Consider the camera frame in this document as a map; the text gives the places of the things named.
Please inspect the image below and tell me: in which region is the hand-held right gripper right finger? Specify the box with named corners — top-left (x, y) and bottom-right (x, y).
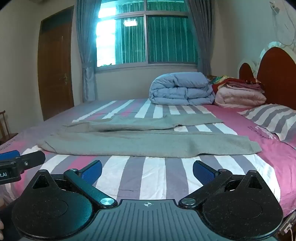
top-left (179, 160), bottom-right (264, 208)

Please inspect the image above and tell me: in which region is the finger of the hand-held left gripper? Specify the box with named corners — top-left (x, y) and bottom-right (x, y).
top-left (16, 151), bottom-right (46, 173)
top-left (0, 150), bottom-right (21, 161)

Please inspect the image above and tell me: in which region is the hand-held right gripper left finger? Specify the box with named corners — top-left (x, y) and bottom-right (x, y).
top-left (31, 160), bottom-right (118, 208)

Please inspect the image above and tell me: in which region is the grey towel blanket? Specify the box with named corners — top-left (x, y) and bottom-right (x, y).
top-left (37, 115), bottom-right (262, 158)

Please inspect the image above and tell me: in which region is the wooden chair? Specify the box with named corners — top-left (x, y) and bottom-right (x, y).
top-left (0, 110), bottom-right (18, 145)

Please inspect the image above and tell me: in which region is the bed with striped sheet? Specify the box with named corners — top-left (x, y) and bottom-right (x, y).
top-left (0, 98), bottom-right (296, 218)

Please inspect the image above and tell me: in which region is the folded pink blanket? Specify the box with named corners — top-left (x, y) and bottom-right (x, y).
top-left (214, 86), bottom-right (267, 108)

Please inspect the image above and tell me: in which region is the folded blue duvet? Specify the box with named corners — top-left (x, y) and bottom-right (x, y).
top-left (149, 72), bottom-right (216, 106)

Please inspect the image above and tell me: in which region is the striped pillow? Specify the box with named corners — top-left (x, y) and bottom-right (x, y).
top-left (237, 103), bottom-right (296, 149)

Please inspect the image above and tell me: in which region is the brown wooden door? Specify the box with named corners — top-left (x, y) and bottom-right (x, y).
top-left (38, 6), bottom-right (75, 121)

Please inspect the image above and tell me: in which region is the colourful patterned cloth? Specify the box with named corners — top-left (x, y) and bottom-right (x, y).
top-left (209, 75), bottom-right (230, 85)

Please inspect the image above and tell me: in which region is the folded red cloth stack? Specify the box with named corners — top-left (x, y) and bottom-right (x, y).
top-left (211, 77), bottom-right (265, 94)

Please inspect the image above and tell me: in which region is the blue-grey curtain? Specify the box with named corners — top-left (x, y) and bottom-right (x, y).
top-left (187, 0), bottom-right (219, 77)
top-left (76, 0), bottom-right (102, 101)

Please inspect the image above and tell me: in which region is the brown wooden headboard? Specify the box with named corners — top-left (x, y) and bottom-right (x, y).
top-left (238, 41), bottom-right (296, 112)

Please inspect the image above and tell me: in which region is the window with green glass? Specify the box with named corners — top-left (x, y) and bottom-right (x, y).
top-left (96, 0), bottom-right (199, 69)

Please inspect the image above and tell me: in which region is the white wall cable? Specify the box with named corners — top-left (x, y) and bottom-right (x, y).
top-left (269, 0), bottom-right (296, 47)

